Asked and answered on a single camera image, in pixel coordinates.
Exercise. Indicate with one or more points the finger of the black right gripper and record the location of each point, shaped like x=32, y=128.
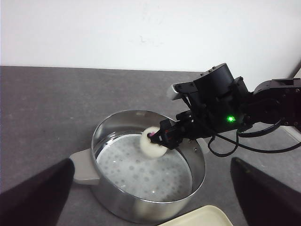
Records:
x=169, y=128
x=166, y=140

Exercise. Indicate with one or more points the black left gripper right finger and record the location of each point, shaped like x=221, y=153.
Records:
x=264, y=200

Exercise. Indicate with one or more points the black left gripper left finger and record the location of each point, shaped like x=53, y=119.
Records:
x=39, y=200

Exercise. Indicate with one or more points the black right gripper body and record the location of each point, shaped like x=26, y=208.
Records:
x=217, y=106

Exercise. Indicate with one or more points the panda bun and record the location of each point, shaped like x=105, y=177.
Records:
x=149, y=149

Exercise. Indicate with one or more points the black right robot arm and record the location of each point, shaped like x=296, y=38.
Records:
x=274, y=103

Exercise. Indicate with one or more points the beige square tray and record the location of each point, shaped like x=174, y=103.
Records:
x=208, y=215

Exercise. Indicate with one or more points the stainless steel steamer pot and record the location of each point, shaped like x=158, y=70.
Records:
x=129, y=184

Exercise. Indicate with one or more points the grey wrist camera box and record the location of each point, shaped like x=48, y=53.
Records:
x=180, y=90

